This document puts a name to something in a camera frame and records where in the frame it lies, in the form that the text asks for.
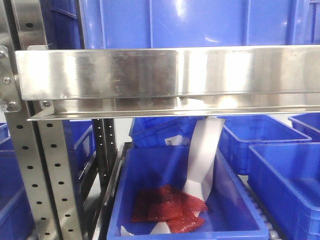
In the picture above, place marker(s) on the tilted blue bin rear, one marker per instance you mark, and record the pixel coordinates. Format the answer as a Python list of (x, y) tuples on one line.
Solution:
[(147, 132)]

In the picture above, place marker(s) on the blue bin right rear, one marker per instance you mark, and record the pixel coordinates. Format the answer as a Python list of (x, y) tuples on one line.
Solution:
[(241, 131)]

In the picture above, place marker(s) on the red plastic bag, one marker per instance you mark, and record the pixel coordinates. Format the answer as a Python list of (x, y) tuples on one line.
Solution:
[(170, 205)]

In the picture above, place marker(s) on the large blue plastic bin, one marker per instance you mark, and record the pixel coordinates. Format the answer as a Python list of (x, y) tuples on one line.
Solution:
[(136, 24)]

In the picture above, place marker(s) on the blue bin with red bags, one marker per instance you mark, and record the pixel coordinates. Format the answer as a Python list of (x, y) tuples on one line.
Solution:
[(231, 214)]

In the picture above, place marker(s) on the blue bin right front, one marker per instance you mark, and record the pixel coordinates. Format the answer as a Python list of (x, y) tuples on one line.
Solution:
[(286, 179)]

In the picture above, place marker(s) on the steel shelf front rail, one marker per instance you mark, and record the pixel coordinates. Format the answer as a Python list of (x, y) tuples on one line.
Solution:
[(195, 81)]

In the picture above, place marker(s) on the perforated steel upright post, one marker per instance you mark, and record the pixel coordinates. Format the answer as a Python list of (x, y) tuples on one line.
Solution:
[(42, 148)]

